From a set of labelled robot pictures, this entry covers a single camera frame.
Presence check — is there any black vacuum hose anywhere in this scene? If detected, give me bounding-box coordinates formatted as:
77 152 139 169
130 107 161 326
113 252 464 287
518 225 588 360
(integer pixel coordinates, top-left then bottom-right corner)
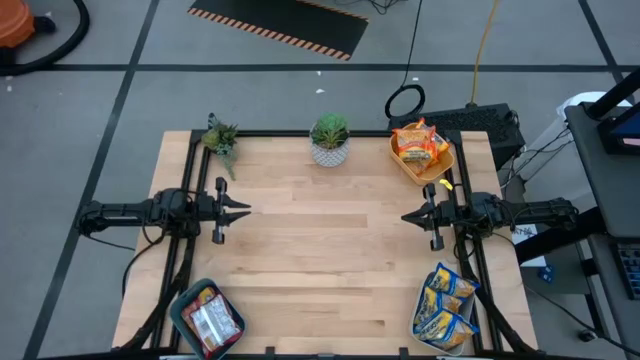
0 0 91 77

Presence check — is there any small green succulent sprig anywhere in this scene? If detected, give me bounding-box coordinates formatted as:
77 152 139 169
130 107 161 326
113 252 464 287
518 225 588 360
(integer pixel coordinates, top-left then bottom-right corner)
200 112 240 182

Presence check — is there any teal plastic bin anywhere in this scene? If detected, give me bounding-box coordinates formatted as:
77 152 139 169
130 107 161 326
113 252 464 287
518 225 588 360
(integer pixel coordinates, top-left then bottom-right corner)
168 277 247 360

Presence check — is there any black hanging cable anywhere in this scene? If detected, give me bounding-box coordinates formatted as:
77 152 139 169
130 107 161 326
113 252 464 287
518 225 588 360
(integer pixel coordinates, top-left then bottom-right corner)
383 0 427 120

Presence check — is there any black desk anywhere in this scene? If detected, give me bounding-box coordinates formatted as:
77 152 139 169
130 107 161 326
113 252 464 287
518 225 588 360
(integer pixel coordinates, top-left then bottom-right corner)
514 102 640 351

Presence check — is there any black keyboard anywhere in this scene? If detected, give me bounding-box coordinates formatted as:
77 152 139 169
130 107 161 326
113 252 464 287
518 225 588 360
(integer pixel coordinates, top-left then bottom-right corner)
612 242 640 301

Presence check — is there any black diagonal frame strut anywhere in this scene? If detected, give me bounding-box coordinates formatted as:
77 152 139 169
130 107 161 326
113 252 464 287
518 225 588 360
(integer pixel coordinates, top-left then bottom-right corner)
452 239 539 356
119 234 199 351

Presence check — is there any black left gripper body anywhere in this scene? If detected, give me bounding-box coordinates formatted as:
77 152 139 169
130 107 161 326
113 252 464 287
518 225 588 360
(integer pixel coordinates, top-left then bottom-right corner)
192 176 229 245

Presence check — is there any black aluminium table frame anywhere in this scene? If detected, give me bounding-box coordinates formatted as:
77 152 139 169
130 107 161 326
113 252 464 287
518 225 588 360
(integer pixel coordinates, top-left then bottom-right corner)
167 128 489 357

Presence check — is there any yellow plastic bin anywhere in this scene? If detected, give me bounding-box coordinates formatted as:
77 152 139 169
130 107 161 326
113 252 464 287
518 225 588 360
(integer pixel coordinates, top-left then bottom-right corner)
389 121 457 186

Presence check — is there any white waste bin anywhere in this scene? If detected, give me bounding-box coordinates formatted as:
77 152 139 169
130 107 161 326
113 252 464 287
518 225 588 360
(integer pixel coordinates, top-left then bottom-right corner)
514 91 634 211

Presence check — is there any orange shop vacuum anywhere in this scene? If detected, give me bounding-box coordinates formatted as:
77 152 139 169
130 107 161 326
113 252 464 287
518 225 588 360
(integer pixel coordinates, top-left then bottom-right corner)
0 0 36 50

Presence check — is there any black computer tower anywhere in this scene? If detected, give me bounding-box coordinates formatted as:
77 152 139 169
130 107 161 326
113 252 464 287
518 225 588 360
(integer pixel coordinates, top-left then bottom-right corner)
387 102 527 171

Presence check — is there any succulent in white patterned pot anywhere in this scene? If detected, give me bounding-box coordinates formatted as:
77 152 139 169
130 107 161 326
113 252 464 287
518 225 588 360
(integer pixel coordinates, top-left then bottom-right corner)
308 111 351 169

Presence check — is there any light grey plastic bin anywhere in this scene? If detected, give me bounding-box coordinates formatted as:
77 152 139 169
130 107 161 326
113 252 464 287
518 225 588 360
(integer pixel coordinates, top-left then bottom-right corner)
407 272 476 357

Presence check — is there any black floor cable bundle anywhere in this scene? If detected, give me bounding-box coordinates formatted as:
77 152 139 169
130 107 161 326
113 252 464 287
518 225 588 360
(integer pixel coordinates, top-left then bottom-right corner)
344 0 411 15

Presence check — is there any black slanted pole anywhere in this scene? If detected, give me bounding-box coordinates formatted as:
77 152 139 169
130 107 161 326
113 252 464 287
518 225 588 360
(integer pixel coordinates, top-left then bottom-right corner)
584 67 640 120

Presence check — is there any yellow hanging cable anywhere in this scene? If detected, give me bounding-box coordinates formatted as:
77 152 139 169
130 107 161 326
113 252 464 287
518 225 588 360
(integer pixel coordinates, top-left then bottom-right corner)
469 0 501 106

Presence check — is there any black hazard-striped floor mat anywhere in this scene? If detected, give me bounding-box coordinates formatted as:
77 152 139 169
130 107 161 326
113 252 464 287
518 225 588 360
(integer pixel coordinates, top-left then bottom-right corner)
187 0 370 62

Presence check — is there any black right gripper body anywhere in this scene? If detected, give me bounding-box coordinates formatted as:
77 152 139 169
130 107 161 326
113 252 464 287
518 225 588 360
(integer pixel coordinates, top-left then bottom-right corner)
423 182 474 252

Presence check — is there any white paper sheet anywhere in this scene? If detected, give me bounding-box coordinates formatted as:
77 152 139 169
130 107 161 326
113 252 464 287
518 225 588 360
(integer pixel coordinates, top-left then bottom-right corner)
508 222 549 269

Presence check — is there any black monitor on desk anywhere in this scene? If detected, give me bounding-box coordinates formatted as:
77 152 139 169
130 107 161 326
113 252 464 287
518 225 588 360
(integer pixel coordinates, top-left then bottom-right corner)
597 107 640 155

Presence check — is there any blue soy sauce ramen pack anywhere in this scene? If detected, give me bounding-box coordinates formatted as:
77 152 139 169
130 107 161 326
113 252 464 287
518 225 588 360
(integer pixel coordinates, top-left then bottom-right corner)
412 308 481 351
417 287 465 321
424 261 481 300

